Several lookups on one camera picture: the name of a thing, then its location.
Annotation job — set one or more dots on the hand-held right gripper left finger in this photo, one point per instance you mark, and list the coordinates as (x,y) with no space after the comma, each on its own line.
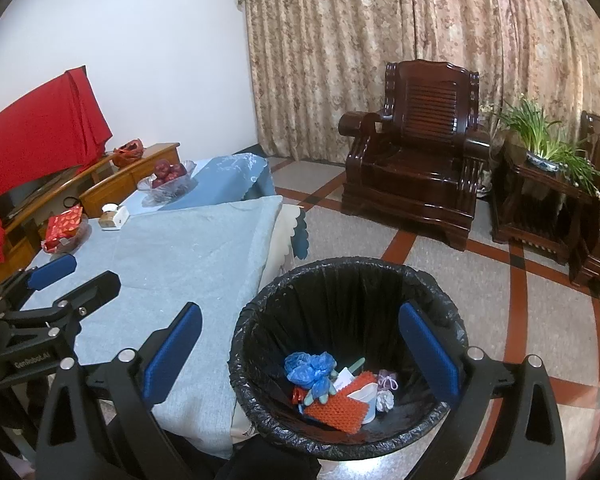
(172,355)

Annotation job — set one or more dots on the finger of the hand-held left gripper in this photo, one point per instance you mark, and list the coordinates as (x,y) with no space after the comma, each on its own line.
(50,270)
(92,290)

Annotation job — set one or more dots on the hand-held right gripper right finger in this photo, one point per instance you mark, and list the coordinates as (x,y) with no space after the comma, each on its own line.
(430,355)

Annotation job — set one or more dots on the pink clip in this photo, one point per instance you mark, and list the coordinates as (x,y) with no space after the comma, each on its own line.
(387,380)

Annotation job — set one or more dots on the white tissue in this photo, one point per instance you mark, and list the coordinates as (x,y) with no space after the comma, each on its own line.
(385,400)

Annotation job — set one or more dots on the white cup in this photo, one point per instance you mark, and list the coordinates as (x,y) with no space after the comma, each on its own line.
(364,399)

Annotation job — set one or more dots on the black lined trash bin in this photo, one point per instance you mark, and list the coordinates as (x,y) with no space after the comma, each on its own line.
(340,300)

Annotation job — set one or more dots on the green glove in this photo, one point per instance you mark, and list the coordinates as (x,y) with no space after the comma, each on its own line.
(320,391)

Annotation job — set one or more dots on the blue plastic bag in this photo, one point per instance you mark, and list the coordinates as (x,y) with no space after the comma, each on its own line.
(307,367)

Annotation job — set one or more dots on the red plastic bag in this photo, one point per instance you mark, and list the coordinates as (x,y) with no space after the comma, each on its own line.
(298,395)

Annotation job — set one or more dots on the red snack packet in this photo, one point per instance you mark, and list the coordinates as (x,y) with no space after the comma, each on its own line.
(62,227)

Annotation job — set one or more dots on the tissue box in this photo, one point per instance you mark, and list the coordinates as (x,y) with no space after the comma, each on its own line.
(114,217)

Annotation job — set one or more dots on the television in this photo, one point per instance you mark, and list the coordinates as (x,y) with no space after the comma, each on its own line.
(25,195)

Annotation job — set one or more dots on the wooden television cabinet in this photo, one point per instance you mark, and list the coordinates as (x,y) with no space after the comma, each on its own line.
(125,180)

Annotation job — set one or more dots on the glass fruit bowl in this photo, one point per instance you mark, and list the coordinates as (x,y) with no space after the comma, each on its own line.
(167,191)

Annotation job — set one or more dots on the red apple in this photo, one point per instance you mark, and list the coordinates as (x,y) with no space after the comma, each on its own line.
(162,166)
(158,181)
(172,179)
(179,170)

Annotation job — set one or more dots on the red cloth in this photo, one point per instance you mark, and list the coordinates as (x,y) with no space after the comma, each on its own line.
(35,135)

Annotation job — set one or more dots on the blue tablecloth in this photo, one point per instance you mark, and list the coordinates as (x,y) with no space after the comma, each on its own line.
(220,180)

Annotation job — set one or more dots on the cream scalloped tablecloth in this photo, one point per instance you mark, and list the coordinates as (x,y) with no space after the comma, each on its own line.
(287,230)

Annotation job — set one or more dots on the dark wooden side table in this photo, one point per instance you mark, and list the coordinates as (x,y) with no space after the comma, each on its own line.
(530,210)

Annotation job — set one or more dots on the potted green plant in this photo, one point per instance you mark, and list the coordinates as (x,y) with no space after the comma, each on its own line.
(535,130)

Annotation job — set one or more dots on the patterned beige curtain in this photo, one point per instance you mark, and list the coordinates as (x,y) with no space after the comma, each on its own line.
(330,60)

